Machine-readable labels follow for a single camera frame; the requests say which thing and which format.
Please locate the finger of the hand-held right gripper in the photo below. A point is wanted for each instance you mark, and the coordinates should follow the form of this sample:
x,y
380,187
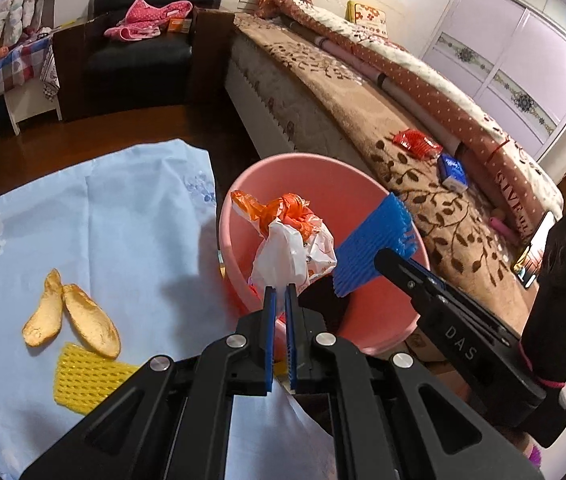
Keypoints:
x,y
370,252

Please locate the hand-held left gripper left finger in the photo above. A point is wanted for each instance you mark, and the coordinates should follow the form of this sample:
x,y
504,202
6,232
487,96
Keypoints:
x,y
269,340

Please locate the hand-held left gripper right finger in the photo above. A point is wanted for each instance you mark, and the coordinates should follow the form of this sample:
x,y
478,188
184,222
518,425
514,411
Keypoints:
x,y
290,340

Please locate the orange and white plastic bag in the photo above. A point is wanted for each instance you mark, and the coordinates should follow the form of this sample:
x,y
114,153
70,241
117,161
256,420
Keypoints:
x,y
288,245

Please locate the pink plastic basin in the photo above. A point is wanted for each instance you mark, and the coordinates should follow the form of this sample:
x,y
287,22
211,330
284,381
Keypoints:
x,y
313,175

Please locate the smartphone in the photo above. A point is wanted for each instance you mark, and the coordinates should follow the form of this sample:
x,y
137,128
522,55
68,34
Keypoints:
x,y
533,255

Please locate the blue tissue packet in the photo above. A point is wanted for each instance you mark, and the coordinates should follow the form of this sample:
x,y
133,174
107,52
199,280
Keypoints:
x,y
453,170

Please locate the red snack packet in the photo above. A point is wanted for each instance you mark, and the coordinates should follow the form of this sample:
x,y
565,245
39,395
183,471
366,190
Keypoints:
x,y
417,144

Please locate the small pink object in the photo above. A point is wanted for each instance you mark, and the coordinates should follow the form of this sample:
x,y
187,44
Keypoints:
x,y
500,223

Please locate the brown floral blanket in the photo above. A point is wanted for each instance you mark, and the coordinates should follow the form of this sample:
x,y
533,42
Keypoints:
x,y
343,110

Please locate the rolled pink mat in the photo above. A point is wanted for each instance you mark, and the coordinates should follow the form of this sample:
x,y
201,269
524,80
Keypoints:
x,y
398,95

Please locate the light blue tablecloth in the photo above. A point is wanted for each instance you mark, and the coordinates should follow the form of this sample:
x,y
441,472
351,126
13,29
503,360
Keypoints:
x,y
138,240

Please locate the polka dot quilt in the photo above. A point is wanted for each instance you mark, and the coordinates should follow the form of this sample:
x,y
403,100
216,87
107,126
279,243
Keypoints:
x,y
438,95

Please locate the yellow foam net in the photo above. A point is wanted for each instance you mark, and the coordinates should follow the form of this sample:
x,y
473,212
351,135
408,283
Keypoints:
x,y
85,377

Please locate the white bed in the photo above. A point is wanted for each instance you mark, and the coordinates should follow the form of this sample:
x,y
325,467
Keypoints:
x,y
248,90

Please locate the yellow floral pillow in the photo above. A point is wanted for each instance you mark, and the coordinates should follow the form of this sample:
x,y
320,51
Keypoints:
x,y
367,17

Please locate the white wardrobe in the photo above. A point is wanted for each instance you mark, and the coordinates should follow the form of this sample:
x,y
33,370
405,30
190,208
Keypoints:
x,y
513,35

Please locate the small orange box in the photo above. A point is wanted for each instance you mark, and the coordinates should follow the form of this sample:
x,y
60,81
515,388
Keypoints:
x,y
179,26

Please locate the black leather armchair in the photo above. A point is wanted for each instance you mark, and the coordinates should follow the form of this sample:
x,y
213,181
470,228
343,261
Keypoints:
x,y
138,65

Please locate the pink cloth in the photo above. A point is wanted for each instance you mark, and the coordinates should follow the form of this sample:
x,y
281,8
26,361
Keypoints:
x,y
145,17

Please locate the white side table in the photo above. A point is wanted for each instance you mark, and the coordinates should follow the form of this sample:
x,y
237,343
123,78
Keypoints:
x,y
28,105

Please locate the checkered cloth side table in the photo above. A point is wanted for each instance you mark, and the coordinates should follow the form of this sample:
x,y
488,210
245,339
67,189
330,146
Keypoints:
x,y
8,67

